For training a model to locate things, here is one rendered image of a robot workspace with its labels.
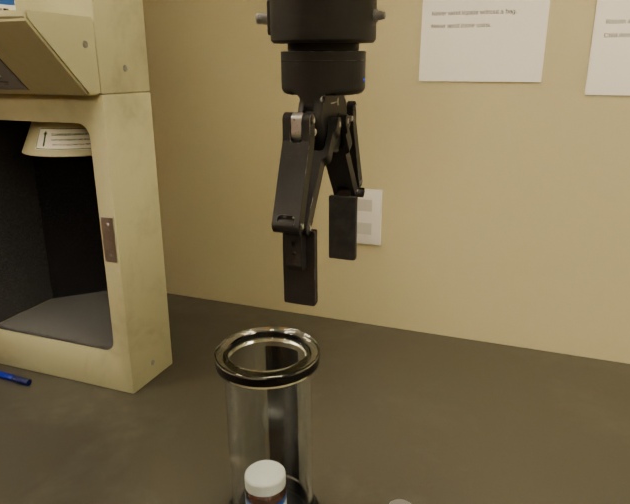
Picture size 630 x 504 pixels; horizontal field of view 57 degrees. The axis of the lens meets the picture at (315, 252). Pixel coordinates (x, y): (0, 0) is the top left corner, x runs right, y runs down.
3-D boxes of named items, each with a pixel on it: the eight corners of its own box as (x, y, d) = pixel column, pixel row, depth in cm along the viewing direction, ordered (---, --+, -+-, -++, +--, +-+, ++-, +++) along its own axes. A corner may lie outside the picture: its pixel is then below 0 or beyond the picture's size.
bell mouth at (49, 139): (76, 141, 108) (72, 110, 106) (157, 145, 102) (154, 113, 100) (-4, 154, 92) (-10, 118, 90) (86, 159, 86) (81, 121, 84)
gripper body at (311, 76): (300, 48, 56) (302, 144, 59) (264, 47, 49) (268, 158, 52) (376, 47, 54) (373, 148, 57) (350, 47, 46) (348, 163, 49)
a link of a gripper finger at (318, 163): (342, 123, 52) (339, 114, 51) (317, 238, 49) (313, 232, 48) (302, 121, 54) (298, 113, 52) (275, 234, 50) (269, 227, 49)
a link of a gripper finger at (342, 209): (328, 196, 62) (330, 194, 62) (328, 258, 64) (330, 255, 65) (355, 198, 61) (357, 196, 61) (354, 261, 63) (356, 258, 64)
